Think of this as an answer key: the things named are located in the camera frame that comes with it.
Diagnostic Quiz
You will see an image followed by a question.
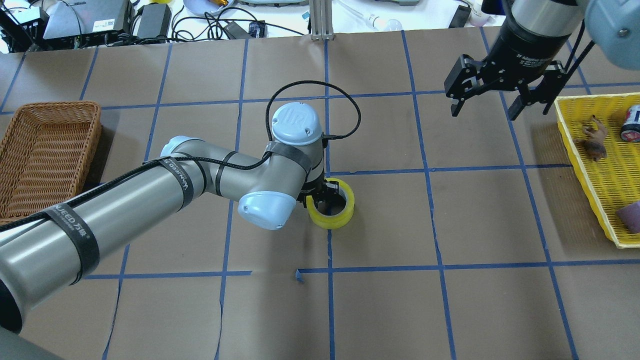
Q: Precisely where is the toy lion figure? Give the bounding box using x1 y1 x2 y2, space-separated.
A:
581 114 609 162

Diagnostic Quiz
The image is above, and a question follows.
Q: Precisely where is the black power adapter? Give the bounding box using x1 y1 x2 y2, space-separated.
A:
134 3 172 41

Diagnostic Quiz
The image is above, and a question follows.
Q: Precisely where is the white purple cup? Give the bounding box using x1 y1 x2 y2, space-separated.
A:
468 0 494 27

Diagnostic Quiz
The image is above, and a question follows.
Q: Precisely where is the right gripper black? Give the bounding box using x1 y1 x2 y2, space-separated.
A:
444 20 569 121

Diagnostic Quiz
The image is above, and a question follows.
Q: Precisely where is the light bulb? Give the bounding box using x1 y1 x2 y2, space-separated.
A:
336 0 403 32

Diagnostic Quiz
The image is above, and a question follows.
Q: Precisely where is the brown wicker basket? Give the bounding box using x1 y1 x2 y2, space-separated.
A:
0 100 103 224

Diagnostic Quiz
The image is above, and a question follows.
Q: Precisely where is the small blue labelled bottle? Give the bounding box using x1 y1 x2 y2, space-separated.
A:
619 104 640 142

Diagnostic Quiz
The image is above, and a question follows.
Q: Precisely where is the yellow tape roll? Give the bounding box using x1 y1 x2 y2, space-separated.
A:
306 177 355 230

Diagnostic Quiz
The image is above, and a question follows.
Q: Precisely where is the black computer box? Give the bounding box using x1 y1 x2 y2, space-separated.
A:
43 0 134 41

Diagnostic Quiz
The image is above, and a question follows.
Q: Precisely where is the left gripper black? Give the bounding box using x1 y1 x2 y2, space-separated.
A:
299 170 341 211

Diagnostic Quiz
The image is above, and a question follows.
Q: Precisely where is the purple sponge block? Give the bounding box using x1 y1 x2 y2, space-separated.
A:
615 200 640 234

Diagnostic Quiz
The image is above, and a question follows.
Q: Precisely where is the blue plate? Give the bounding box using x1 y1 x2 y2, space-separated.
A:
183 0 236 17

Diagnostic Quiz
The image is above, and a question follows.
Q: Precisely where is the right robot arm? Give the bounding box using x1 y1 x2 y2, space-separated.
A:
444 0 640 121

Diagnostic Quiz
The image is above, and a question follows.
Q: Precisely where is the yellow plastic basket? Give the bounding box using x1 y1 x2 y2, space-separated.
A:
553 92 640 249

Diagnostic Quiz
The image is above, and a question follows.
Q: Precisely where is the aluminium frame post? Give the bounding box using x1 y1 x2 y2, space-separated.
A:
308 0 335 41

